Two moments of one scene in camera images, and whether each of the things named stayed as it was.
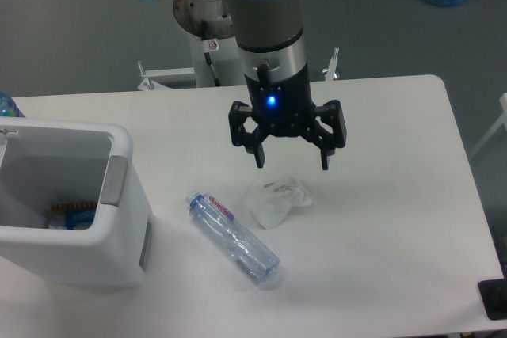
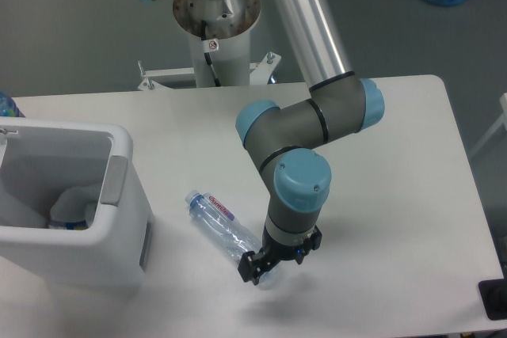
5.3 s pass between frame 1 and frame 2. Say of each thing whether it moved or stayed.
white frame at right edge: stayed
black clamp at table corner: stayed
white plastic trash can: stayed
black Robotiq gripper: moved
